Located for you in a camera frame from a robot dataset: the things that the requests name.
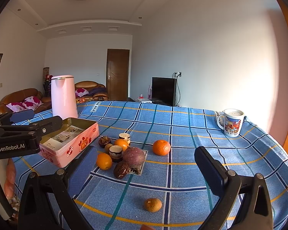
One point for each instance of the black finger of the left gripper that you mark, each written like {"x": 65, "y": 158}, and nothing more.
{"x": 46, "y": 126}
{"x": 21, "y": 116}

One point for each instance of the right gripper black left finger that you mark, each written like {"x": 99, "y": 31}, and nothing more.
{"x": 79, "y": 169}

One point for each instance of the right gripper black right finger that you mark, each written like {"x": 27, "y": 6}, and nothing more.
{"x": 223, "y": 183}

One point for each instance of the smooth orange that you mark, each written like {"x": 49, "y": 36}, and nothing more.
{"x": 104, "y": 161}

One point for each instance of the brown mangosteen front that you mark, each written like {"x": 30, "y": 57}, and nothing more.
{"x": 121, "y": 170}

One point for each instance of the brown mangosteen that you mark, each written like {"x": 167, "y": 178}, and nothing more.
{"x": 103, "y": 141}
{"x": 121, "y": 170}

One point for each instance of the purple passion fruit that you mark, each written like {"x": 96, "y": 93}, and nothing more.
{"x": 134, "y": 156}

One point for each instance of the sandwich cookie back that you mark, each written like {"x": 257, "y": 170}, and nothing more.
{"x": 125, "y": 136}

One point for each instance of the orange mandarin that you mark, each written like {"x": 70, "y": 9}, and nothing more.
{"x": 161, "y": 147}

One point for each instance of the tan round fruit front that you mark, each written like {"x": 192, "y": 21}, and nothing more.
{"x": 152, "y": 204}

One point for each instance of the person's left hand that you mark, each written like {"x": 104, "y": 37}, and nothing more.
{"x": 10, "y": 180}

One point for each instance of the paper leaflet in tin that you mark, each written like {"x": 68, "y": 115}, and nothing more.
{"x": 63, "y": 138}

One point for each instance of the brown leather sofa left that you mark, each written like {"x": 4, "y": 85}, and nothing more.
{"x": 20, "y": 96}

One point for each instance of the floral pillow on sofa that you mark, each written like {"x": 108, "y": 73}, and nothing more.
{"x": 30, "y": 103}

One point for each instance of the pink metal tin box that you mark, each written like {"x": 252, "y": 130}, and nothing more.
{"x": 66, "y": 154}

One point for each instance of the pink electric kettle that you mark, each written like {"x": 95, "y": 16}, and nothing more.
{"x": 63, "y": 99}

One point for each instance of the small yellow-brown fruit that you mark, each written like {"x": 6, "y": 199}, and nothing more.
{"x": 107, "y": 147}

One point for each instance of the brown mangosteen back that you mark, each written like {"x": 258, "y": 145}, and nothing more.
{"x": 103, "y": 141}

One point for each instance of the orange behind sandwich cookie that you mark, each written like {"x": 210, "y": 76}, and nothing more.
{"x": 122, "y": 143}

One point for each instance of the white printed mug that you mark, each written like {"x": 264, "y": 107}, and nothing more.
{"x": 230, "y": 121}

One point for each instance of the brown leather armchair back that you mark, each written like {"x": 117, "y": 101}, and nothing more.
{"x": 90, "y": 91}

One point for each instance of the brown wooden door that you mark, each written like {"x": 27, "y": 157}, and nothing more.
{"x": 117, "y": 74}

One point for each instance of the black television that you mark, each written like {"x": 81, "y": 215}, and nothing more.
{"x": 164, "y": 91}

